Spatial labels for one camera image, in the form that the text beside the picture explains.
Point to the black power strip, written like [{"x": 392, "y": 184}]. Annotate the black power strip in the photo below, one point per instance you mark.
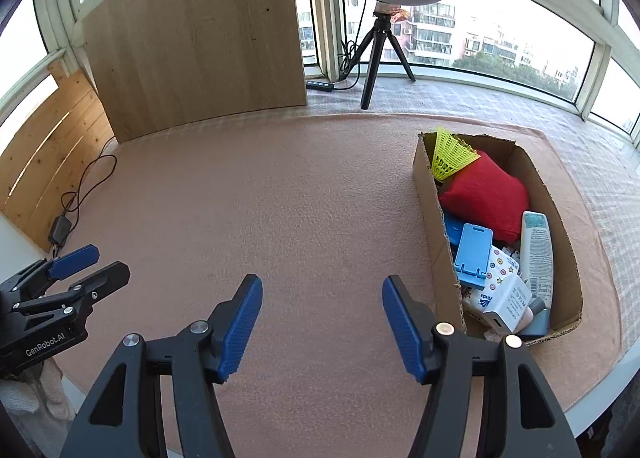
[{"x": 317, "y": 85}]

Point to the white lotion bottle blue cap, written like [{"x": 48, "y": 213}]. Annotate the white lotion bottle blue cap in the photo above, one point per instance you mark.
[{"x": 536, "y": 259}]

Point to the slatted wooden panel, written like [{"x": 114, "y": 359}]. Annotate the slatted wooden panel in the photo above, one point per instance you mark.
[{"x": 48, "y": 154}]

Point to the blue round tape measure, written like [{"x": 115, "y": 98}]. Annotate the blue round tape measure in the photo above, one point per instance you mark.
[{"x": 454, "y": 228}]

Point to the yellow shuttlecock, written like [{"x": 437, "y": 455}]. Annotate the yellow shuttlecock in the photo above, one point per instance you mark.
[{"x": 451, "y": 155}]

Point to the patterned tissue pack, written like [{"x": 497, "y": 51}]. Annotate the patterned tissue pack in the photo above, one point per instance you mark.
[{"x": 500, "y": 265}]

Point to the blue phone stand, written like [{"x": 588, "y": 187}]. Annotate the blue phone stand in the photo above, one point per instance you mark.
[{"x": 472, "y": 256}]

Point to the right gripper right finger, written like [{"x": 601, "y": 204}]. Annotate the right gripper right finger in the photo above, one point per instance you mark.
[{"x": 521, "y": 416}]

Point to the red cushion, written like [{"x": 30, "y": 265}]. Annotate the red cushion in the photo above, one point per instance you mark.
[{"x": 484, "y": 194}]

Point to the cardboard box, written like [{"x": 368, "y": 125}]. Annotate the cardboard box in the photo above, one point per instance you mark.
[{"x": 566, "y": 310}]

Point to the black power brick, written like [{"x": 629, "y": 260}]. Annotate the black power brick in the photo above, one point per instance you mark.
[{"x": 59, "y": 231}]

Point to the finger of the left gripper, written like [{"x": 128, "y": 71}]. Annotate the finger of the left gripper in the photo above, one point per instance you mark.
[
  {"x": 28, "y": 302},
  {"x": 60, "y": 265}
]

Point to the pink cosmetic tube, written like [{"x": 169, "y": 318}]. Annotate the pink cosmetic tube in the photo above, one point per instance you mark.
[{"x": 527, "y": 318}]

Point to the left hand white glove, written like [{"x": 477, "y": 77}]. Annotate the left hand white glove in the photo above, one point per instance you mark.
[{"x": 39, "y": 408}]

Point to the black tripod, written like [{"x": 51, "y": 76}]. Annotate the black tripod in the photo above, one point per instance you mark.
[{"x": 380, "y": 34}]

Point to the white power adapter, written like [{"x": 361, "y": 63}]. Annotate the white power adapter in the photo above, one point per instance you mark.
[{"x": 506, "y": 308}]

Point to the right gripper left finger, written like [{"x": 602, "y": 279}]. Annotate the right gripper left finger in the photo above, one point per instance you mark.
[{"x": 122, "y": 415}]

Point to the wooden board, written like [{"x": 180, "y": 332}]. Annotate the wooden board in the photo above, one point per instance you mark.
[{"x": 160, "y": 64}]

